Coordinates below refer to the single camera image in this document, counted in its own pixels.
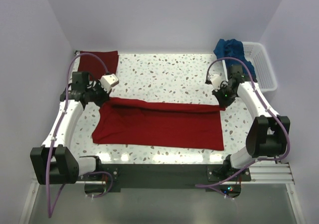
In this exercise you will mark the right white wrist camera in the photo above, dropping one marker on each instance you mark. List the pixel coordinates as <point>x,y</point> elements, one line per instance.
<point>214,80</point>

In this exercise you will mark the aluminium rail frame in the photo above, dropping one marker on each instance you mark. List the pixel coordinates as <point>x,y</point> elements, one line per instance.
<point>263,194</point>

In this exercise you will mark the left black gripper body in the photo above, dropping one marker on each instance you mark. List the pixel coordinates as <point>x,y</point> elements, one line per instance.
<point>97,94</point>

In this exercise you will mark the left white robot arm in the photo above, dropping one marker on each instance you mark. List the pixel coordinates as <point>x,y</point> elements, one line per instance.
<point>53,162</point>

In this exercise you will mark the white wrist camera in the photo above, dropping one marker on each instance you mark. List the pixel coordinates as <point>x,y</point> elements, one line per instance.
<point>214,80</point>
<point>108,82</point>

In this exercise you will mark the folded dark red shirt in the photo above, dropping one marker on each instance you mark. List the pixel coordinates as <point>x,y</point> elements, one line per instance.
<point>95,67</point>

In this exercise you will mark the white plastic basket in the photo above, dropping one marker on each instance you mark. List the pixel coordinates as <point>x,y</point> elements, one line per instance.
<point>256,53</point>

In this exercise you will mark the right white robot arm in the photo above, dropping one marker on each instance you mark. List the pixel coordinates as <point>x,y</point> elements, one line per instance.
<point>267,137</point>

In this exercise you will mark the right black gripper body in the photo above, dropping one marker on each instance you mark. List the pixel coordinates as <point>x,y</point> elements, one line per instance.
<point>225,96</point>

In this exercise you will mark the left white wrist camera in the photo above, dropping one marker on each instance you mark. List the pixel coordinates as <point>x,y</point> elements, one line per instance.
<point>108,82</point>

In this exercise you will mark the red t shirt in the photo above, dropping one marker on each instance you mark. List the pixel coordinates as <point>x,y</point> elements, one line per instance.
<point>129,121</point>

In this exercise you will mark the blue t shirt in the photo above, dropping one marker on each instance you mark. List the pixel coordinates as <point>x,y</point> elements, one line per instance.
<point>233,48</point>

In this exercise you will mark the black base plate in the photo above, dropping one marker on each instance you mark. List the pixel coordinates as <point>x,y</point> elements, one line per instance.
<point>152,176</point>

